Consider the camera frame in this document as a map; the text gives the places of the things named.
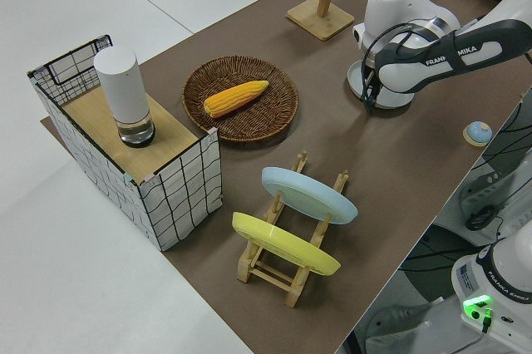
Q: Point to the gray round plate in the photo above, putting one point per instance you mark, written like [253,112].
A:
[355,80]

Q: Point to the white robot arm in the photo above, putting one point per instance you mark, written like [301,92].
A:
[399,9]

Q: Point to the light blue plate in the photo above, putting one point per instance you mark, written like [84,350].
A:
[307,194]

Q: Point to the yellow plate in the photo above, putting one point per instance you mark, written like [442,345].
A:
[282,244]

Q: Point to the wooden plate rack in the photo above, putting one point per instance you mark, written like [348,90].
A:
[266,275]

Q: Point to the brown wicker basket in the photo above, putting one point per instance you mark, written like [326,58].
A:
[257,121]

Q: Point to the yellow corn cob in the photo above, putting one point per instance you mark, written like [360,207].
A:
[232,98]

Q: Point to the white grid storage box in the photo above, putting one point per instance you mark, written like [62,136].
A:
[183,204]

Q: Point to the wooden mug tree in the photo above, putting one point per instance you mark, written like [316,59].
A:
[320,21]

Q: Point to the white cylindrical bottle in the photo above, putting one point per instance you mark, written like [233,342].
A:
[122,88]

